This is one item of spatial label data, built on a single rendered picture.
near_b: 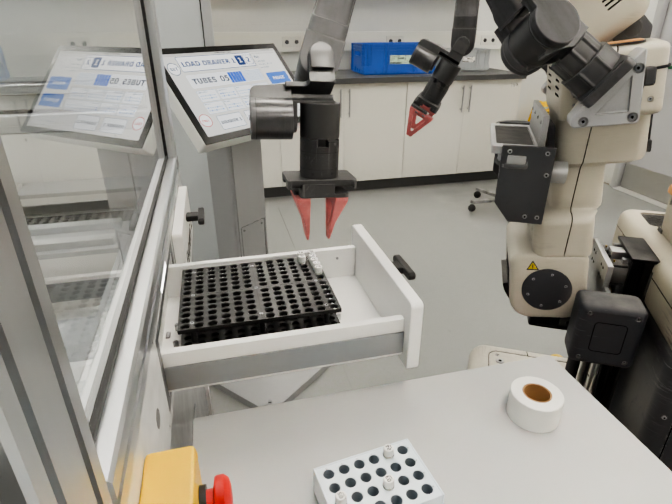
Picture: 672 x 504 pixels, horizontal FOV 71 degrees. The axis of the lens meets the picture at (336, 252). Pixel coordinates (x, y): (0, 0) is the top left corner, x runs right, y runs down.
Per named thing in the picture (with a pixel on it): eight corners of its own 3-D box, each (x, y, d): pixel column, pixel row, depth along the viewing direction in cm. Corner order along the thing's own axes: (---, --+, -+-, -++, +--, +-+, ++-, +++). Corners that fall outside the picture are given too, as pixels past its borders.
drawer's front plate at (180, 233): (192, 229, 113) (186, 185, 109) (190, 288, 88) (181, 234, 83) (185, 230, 113) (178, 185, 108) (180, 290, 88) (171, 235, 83)
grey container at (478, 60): (471, 67, 428) (474, 47, 421) (489, 70, 401) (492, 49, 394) (430, 68, 419) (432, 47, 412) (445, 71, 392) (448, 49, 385)
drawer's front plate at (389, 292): (359, 274, 93) (360, 222, 88) (418, 369, 68) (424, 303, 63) (350, 275, 92) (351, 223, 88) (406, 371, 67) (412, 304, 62)
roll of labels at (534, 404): (550, 399, 70) (555, 377, 69) (565, 435, 64) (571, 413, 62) (501, 395, 71) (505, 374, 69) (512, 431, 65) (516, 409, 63)
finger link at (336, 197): (347, 244, 72) (349, 183, 69) (300, 247, 70) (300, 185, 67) (336, 229, 78) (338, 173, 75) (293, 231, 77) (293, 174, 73)
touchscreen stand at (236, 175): (342, 354, 201) (344, 105, 157) (271, 419, 168) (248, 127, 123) (256, 316, 227) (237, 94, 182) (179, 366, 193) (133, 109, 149)
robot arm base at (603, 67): (637, 63, 70) (618, 58, 81) (597, 26, 70) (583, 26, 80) (588, 109, 75) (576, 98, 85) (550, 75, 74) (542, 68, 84)
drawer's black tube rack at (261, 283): (316, 287, 85) (315, 254, 82) (341, 345, 70) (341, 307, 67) (187, 303, 80) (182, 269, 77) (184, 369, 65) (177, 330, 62)
